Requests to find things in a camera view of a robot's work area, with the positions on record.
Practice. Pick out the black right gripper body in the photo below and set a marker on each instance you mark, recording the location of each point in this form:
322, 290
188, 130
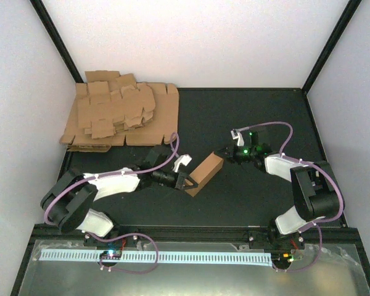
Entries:
245, 156

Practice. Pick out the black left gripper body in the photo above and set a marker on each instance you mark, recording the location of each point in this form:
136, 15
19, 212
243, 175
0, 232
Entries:
179, 180

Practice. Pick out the brown cardboard box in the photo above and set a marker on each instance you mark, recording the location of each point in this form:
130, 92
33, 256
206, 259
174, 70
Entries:
205, 172

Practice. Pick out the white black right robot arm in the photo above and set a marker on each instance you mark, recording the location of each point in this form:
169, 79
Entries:
317, 197

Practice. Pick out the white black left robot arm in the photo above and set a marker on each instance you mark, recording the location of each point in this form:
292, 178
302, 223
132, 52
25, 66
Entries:
68, 205

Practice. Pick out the stack of flat cardboard blanks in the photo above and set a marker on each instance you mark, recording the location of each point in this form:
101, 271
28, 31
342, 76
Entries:
112, 109

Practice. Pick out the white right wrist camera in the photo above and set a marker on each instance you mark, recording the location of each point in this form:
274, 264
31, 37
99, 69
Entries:
237, 137

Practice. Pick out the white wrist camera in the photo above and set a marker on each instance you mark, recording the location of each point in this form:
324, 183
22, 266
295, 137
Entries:
237, 137
181, 160

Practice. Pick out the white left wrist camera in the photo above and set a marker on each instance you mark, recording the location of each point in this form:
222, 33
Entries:
181, 160

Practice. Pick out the white slotted cable duct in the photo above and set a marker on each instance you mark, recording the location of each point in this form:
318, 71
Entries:
160, 257

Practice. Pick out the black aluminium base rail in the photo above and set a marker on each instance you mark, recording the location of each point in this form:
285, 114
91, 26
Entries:
255, 237

